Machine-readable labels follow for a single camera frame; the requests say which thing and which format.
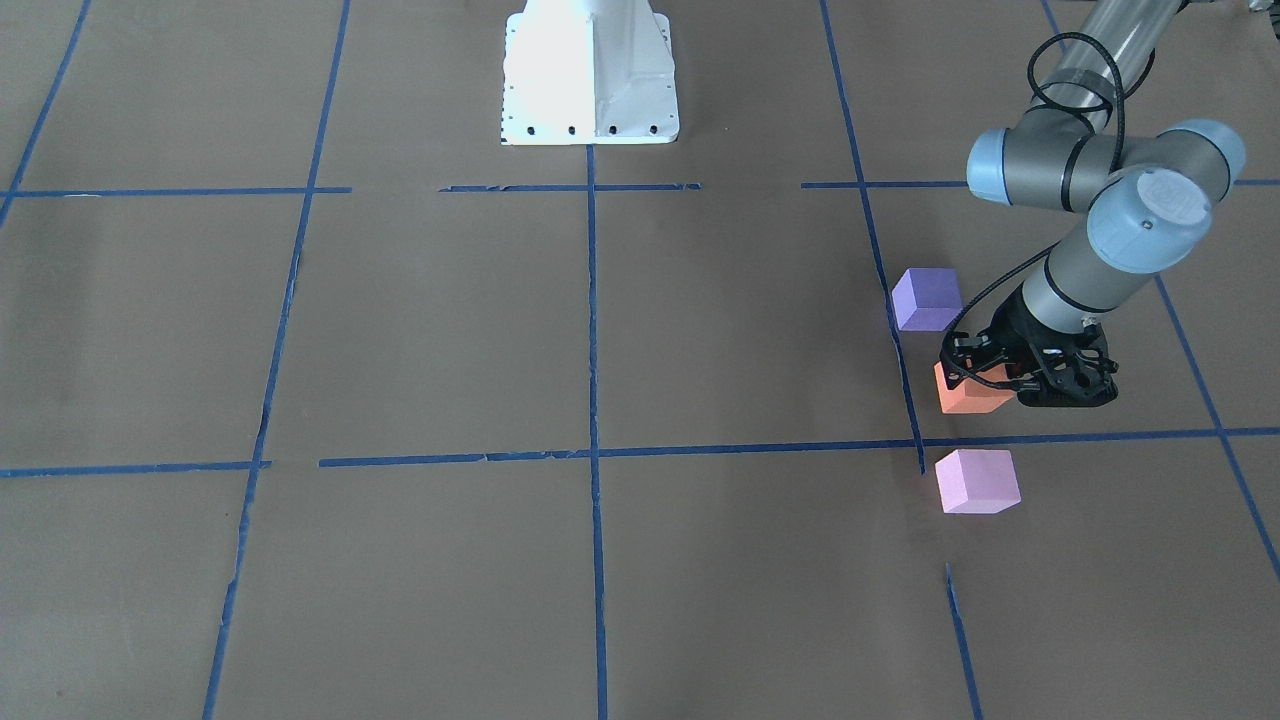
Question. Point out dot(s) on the orange foam block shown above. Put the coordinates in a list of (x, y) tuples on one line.
[(968, 397)]

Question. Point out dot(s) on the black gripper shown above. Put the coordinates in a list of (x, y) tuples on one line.
[(1013, 334)]

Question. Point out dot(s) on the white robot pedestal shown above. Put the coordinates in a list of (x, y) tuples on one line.
[(588, 73)]

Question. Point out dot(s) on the pink foam block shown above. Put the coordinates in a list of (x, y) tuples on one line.
[(977, 481)]

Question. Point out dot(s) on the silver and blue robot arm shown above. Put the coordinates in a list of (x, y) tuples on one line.
[(1144, 205)]

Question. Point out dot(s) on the purple foam block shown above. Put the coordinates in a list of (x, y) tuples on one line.
[(926, 299)]

